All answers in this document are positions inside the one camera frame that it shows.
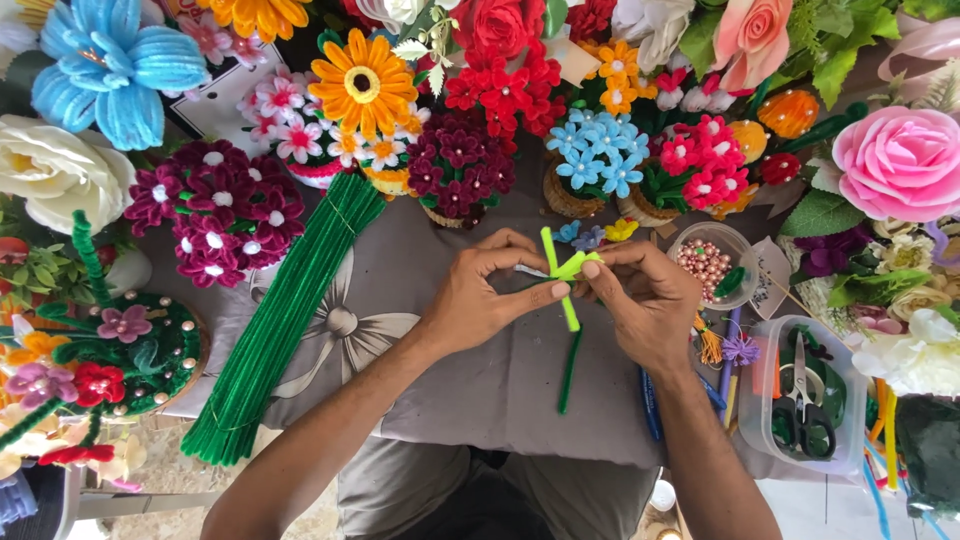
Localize lime green pipe cleaner flower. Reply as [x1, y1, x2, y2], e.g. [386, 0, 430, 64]
[540, 225, 605, 333]

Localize white and orange daisy pot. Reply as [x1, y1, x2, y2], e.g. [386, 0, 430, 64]
[328, 103, 433, 201]

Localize clear cup of pearl beads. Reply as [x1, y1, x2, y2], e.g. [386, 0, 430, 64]
[666, 220, 760, 312]

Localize large blue pipe cleaner flower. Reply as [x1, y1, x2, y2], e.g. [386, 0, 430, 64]
[30, 0, 213, 153]

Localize dark green wrapped bundle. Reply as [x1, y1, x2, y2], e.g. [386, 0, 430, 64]
[894, 392, 960, 520]

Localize maroon and white flower bouquet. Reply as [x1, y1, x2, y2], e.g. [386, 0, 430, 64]
[123, 138, 306, 291]

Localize bunch of coloured pipe cleaners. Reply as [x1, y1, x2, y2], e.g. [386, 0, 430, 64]
[861, 377, 912, 540]

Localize large pink fabric rose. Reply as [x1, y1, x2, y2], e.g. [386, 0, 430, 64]
[831, 105, 960, 224]

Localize white paper tag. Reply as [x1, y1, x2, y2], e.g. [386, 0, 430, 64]
[748, 237, 794, 321]

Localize small purple tassel flower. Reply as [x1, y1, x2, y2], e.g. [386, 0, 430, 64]
[720, 333, 762, 368]

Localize grey cloth with bow print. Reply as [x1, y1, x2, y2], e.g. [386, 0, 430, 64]
[138, 135, 755, 472]

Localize curled green pipe cleaner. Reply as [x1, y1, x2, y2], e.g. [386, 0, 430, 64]
[70, 209, 115, 310]

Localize clear plastic container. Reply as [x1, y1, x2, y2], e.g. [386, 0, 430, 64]
[737, 314, 871, 479]

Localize small pink flower bunch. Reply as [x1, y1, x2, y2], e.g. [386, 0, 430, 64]
[174, 10, 270, 70]

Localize person's right hand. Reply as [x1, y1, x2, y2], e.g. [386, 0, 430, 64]
[576, 240, 706, 378]

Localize red fabric rose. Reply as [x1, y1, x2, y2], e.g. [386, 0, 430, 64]
[448, 0, 558, 60]

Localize red pipe cleaner flower bunch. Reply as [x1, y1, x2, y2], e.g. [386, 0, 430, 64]
[442, 41, 569, 141]

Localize bundle of green pipe cleaners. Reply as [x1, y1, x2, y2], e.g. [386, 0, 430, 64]
[180, 172, 388, 468]

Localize green round flower arrangement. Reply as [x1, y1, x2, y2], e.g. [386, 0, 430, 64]
[0, 288, 205, 455]

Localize orange beaded pipe cleaner berry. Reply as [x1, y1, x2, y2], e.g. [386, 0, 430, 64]
[756, 88, 822, 141]

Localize white card with black corner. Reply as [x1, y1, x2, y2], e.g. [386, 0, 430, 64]
[159, 43, 288, 160]

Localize black handled scissors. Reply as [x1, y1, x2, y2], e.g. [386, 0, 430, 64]
[769, 333, 838, 462]

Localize person's left hand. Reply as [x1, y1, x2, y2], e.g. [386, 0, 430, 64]
[414, 228, 573, 359]

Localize small white cup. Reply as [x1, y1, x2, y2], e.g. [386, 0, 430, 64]
[648, 478, 678, 513]

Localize red beaded pipe cleaner berry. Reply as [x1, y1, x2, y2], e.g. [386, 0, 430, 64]
[759, 152, 803, 187]

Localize orange petal flower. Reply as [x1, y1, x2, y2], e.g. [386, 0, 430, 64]
[193, 0, 314, 44]

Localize dark purple fabric flower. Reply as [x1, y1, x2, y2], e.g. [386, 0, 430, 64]
[792, 223, 876, 280]

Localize pink and white tulip bunch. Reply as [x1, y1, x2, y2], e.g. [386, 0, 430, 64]
[654, 66, 742, 115]

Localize person's grey clothing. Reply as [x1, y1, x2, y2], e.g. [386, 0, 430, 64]
[336, 433, 663, 540]

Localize orange yellow small flower bunch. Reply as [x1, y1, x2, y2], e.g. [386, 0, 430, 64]
[576, 37, 660, 118]

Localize cream fabric flower bunch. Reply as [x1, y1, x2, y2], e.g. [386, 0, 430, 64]
[870, 216, 960, 325]

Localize large white fabric rose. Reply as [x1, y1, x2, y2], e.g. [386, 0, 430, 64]
[0, 114, 138, 235]

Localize small lilac pipe cleaner flower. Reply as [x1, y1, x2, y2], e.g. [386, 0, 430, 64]
[570, 225, 608, 253]

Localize pink red flower basket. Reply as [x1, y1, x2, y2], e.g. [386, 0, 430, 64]
[617, 114, 753, 228]

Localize peach fabric rose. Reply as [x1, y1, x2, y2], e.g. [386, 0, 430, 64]
[710, 0, 798, 93]

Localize pink ribbon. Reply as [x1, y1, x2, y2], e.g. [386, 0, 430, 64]
[876, 9, 960, 85]

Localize green leaf piece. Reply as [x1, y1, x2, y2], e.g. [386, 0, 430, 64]
[711, 265, 748, 300]

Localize orange pipe cleaner sunflower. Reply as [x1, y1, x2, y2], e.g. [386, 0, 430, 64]
[307, 28, 421, 141]

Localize dark maroon flower basket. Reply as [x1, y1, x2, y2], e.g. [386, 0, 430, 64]
[405, 111, 519, 231]

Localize cream paper flowers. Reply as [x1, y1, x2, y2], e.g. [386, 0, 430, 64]
[0, 403, 149, 485]

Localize yellow beaded pipe cleaner berry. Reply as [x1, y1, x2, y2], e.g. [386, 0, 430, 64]
[727, 120, 771, 165]

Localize light blue flower basket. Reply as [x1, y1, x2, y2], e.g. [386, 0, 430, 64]
[542, 107, 652, 220]

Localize pink and white flower pot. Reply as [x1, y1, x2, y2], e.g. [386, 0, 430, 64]
[238, 63, 355, 190]

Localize orange tassel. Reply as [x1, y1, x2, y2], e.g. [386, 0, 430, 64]
[692, 312, 724, 366]

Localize purple pipe cleaner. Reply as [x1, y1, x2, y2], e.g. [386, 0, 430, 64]
[717, 306, 744, 408]

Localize blue pen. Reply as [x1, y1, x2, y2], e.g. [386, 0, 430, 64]
[638, 366, 666, 444]

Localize green artificial leaves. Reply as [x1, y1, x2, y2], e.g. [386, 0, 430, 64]
[677, 0, 903, 112]

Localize white ruffled fabric flower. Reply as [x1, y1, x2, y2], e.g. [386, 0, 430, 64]
[850, 307, 960, 400]

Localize green pipe cleaner stem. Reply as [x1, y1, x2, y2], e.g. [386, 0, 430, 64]
[557, 328, 586, 416]

